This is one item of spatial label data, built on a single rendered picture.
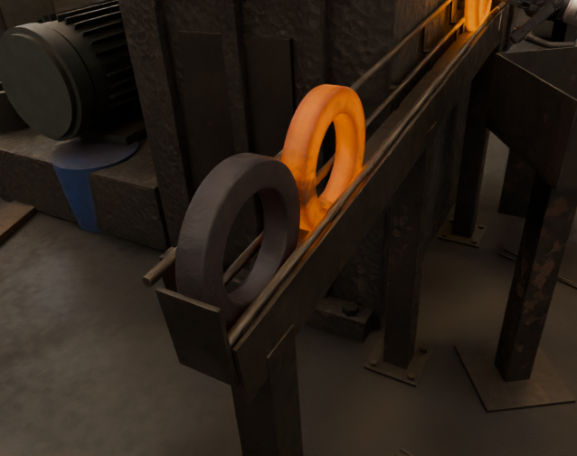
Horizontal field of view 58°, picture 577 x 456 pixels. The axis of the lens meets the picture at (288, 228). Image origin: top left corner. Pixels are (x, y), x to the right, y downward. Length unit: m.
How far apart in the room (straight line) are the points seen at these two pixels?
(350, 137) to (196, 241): 0.32
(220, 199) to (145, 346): 1.02
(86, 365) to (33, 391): 0.13
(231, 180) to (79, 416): 0.97
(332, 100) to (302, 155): 0.08
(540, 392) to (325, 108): 0.93
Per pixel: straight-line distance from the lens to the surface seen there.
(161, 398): 1.33
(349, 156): 0.73
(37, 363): 1.54
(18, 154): 2.14
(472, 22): 1.42
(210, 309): 0.48
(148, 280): 0.52
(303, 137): 0.60
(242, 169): 0.49
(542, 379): 1.38
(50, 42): 1.85
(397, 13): 1.05
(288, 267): 0.58
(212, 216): 0.47
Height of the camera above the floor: 0.98
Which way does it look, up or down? 32 degrees down
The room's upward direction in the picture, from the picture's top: 4 degrees counter-clockwise
